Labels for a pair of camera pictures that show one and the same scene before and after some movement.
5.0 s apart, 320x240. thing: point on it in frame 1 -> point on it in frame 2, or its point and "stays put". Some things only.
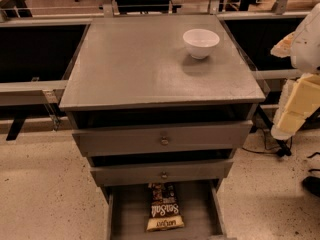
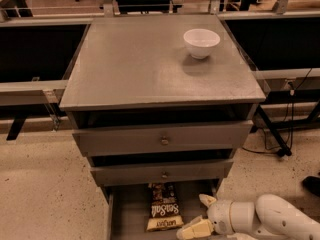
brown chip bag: x=164 y=207 stays put
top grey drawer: x=115 y=141 stays put
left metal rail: x=32 y=92 stays put
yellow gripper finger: x=282 y=49 -> x=218 y=214
